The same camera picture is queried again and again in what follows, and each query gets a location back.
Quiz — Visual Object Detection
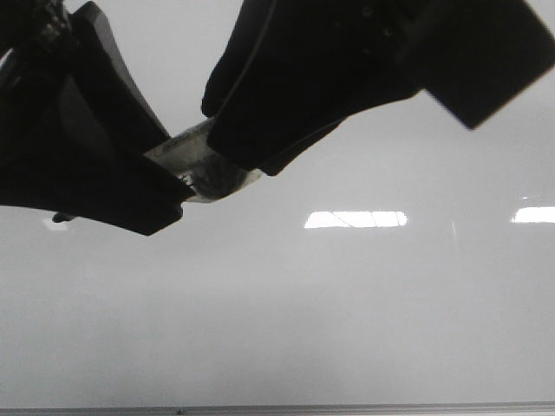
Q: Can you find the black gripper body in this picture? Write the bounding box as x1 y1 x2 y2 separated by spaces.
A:
1 0 74 58

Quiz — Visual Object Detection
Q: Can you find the white glossy whiteboard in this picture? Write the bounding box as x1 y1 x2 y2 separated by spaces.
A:
0 0 555 411

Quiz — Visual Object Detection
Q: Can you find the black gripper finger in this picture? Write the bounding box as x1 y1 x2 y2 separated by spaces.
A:
201 1 554 176
1 1 191 236

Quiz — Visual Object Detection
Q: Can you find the white marker with black cap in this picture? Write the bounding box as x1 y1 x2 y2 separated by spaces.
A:
51 117 264 224

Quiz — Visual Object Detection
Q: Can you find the grey aluminium whiteboard frame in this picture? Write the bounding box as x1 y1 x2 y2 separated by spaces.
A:
1 401 554 415

